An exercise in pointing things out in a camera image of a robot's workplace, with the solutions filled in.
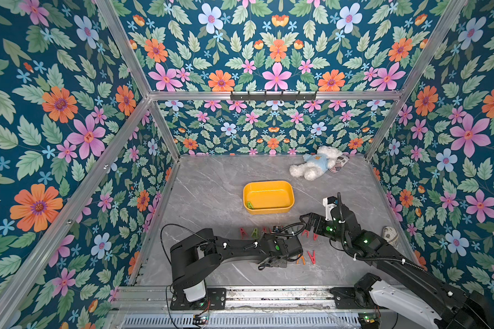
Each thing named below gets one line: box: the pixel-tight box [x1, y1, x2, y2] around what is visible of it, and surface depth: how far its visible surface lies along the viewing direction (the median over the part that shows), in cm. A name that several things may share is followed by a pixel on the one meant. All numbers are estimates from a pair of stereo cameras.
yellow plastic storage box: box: [242, 180, 296, 216], surface depth 103 cm
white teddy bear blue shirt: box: [289, 145, 344, 181], surface depth 108 cm
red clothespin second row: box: [306, 250, 317, 265], surface depth 85 cm
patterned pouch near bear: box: [328, 154, 350, 173], surface depth 113 cm
